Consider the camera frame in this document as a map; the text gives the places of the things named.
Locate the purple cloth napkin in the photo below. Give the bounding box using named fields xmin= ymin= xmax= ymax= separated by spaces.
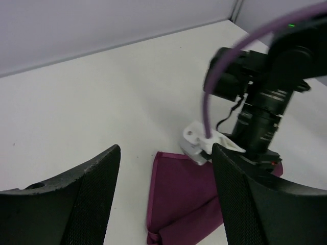
xmin=146 ymin=151 xmax=285 ymax=245

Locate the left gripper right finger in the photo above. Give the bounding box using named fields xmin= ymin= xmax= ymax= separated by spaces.
xmin=212 ymin=143 xmax=326 ymax=244

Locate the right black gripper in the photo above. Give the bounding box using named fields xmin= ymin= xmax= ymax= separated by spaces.
xmin=244 ymin=150 xmax=283 ymax=175

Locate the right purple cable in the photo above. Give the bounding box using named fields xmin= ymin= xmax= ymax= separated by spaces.
xmin=201 ymin=0 xmax=327 ymax=140

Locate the right aluminium frame post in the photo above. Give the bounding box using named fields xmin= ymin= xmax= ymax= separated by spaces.
xmin=229 ymin=0 xmax=244 ymax=22

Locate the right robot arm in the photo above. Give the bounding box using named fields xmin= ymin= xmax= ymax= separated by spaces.
xmin=212 ymin=14 xmax=326 ymax=172

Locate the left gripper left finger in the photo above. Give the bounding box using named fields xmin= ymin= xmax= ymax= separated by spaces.
xmin=1 ymin=145 xmax=121 ymax=244

